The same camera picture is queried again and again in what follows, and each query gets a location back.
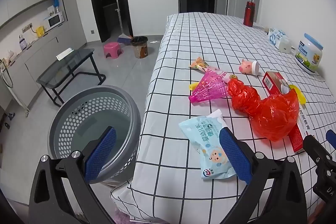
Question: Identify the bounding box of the beige bag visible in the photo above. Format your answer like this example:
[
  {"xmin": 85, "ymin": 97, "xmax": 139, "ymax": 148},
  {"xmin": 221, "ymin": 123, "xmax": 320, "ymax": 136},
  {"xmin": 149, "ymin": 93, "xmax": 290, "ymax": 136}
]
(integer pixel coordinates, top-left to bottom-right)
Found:
[{"xmin": 5, "ymin": 50, "xmax": 17, "ymax": 64}]

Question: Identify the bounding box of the white paper sheet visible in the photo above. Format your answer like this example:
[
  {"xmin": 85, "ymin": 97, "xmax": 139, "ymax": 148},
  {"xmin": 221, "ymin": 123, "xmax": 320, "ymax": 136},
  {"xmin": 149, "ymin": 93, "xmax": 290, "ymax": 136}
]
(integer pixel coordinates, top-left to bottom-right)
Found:
[{"xmin": 56, "ymin": 48, "xmax": 74, "ymax": 61}]

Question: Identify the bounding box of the white microwave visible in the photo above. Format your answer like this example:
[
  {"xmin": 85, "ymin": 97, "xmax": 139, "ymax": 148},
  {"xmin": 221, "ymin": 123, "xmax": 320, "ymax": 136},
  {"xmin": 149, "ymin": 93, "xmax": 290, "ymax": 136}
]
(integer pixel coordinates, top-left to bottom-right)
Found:
[{"xmin": 45, "ymin": 11, "xmax": 65, "ymax": 29}]

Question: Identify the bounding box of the broom with white handle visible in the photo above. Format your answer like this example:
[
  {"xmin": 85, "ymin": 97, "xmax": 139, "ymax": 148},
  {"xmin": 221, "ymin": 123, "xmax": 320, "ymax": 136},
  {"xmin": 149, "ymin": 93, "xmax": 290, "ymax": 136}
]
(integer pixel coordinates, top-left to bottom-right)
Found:
[{"xmin": 115, "ymin": 0, "xmax": 134, "ymax": 45}]

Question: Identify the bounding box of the red water bottle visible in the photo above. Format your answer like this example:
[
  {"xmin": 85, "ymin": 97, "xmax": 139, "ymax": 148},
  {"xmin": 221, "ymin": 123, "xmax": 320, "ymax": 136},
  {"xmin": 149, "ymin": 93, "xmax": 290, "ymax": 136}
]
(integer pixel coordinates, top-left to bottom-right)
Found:
[{"xmin": 243, "ymin": 1, "xmax": 256, "ymax": 28}]

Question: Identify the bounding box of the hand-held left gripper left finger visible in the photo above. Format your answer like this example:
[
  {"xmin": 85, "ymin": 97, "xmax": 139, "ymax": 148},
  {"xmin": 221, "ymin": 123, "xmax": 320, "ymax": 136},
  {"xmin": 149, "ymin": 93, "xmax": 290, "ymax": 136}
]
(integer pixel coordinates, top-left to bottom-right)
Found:
[{"xmin": 28, "ymin": 126, "xmax": 118, "ymax": 224}]

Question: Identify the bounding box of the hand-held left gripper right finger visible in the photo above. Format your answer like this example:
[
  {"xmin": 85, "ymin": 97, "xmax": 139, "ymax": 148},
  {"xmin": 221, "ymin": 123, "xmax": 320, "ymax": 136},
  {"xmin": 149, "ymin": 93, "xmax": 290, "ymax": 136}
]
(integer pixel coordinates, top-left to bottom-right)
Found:
[{"xmin": 219, "ymin": 127, "xmax": 307, "ymax": 224}]

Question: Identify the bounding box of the long red white toothpaste box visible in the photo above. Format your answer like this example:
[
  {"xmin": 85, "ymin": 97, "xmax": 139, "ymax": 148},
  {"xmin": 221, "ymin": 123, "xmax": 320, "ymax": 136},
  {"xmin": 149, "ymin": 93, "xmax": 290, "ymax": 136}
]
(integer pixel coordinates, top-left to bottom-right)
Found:
[{"xmin": 288, "ymin": 103, "xmax": 336, "ymax": 153}]

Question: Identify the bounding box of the light blue wet wipes packet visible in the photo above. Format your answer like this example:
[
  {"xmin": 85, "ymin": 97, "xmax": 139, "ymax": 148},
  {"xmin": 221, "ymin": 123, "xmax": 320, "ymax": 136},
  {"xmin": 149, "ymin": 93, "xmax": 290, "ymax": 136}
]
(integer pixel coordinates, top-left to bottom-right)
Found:
[{"xmin": 178, "ymin": 109, "xmax": 237, "ymax": 180}]

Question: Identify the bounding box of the dark glass table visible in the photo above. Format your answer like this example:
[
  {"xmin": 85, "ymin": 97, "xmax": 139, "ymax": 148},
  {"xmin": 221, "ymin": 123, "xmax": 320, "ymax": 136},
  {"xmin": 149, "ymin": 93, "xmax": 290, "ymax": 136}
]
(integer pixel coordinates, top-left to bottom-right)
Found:
[{"xmin": 36, "ymin": 48, "xmax": 106, "ymax": 107}]

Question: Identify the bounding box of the pink pig cup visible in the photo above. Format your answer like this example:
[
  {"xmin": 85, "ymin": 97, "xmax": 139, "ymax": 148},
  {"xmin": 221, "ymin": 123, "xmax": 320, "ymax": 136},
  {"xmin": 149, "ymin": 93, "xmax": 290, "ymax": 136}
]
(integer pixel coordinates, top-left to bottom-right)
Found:
[{"xmin": 238, "ymin": 59, "xmax": 260, "ymax": 75}]

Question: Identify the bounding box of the blue white tissue pack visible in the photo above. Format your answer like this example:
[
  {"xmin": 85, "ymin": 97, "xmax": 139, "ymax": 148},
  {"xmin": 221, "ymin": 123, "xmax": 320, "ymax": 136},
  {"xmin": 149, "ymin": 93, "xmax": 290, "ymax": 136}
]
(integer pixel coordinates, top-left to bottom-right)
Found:
[{"xmin": 268, "ymin": 28, "xmax": 286, "ymax": 46}]

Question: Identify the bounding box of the white tissue box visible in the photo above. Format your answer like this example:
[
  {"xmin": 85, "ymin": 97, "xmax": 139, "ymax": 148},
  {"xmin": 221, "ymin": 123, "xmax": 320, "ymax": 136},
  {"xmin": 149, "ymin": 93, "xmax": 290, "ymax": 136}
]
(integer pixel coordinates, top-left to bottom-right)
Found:
[{"xmin": 278, "ymin": 36, "xmax": 292, "ymax": 52}]

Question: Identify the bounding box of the pink plastic stool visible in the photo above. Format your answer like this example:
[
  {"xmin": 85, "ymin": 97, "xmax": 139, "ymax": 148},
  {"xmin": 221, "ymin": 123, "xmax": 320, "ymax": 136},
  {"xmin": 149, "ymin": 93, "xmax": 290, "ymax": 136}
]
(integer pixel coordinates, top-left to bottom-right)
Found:
[{"xmin": 103, "ymin": 42, "xmax": 124, "ymax": 59}]

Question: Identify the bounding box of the grey counter cabinet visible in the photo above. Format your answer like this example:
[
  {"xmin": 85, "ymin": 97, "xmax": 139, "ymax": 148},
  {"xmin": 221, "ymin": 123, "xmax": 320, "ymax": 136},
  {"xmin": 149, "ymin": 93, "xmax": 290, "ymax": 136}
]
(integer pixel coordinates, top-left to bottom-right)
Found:
[{"xmin": 0, "ymin": 27, "xmax": 87, "ymax": 109}]

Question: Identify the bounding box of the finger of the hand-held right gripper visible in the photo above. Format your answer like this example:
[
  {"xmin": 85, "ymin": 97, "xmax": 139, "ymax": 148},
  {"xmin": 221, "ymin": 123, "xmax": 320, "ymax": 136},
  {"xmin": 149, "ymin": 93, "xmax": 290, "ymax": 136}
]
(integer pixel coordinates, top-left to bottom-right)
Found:
[
  {"xmin": 326, "ymin": 129, "xmax": 336, "ymax": 149},
  {"xmin": 303, "ymin": 135, "xmax": 336, "ymax": 174}
]

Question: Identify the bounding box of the pink fluffy mat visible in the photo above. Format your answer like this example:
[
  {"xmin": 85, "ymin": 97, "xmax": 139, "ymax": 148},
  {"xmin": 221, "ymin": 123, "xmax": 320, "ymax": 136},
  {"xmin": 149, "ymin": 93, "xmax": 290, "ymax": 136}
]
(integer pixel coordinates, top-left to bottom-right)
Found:
[{"xmin": 112, "ymin": 210, "xmax": 137, "ymax": 224}]

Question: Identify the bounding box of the white milk powder can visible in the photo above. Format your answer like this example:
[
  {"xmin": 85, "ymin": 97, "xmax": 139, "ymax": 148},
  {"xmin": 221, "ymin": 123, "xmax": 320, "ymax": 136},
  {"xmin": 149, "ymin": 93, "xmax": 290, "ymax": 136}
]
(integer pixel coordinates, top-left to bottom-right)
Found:
[{"xmin": 294, "ymin": 33, "xmax": 323, "ymax": 75}]

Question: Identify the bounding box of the pink plastic shuttlecock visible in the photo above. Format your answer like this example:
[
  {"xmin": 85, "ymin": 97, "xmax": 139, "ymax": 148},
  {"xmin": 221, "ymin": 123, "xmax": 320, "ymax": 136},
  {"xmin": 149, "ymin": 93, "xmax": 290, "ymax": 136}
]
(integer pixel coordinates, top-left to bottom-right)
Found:
[{"xmin": 188, "ymin": 69, "xmax": 227, "ymax": 104}]

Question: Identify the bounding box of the grey perforated laundry basket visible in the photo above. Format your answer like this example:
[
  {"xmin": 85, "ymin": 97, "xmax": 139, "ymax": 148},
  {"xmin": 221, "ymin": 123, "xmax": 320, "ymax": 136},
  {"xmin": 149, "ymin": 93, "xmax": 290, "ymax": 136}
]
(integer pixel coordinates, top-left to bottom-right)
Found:
[{"xmin": 47, "ymin": 85, "xmax": 142, "ymax": 188}]

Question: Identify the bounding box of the red plastic bag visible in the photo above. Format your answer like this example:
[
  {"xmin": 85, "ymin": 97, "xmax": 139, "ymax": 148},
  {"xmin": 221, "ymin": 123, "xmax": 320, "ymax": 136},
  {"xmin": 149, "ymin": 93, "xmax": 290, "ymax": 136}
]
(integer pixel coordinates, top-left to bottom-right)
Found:
[{"xmin": 227, "ymin": 79, "xmax": 300, "ymax": 142}]

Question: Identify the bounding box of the red beige carton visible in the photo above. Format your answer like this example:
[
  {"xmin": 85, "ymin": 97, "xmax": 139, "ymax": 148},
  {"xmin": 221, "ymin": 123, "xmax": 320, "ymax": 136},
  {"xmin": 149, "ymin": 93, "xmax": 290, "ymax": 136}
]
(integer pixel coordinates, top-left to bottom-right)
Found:
[{"xmin": 262, "ymin": 71, "xmax": 292, "ymax": 95}]

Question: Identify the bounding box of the yellow plastic cup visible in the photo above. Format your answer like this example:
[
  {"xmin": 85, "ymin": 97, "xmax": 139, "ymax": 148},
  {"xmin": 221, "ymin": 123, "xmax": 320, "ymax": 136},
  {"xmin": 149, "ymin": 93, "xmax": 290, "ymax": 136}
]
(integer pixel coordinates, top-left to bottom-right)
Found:
[{"xmin": 289, "ymin": 85, "xmax": 307, "ymax": 105}]

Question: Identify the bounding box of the brown waste bin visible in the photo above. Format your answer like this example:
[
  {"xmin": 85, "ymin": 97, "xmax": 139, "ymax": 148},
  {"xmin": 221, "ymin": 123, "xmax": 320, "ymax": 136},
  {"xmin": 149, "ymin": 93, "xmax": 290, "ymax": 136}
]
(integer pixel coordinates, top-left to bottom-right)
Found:
[{"xmin": 131, "ymin": 36, "xmax": 149, "ymax": 59}]

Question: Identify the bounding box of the orange pink snack wrapper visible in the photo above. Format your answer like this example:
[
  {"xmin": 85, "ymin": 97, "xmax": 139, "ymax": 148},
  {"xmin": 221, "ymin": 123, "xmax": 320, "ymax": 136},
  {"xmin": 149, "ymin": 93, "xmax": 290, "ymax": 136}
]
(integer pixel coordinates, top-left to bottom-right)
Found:
[{"xmin": 189, "ymin": 57, "xmax": 238, "ymax": 81}]

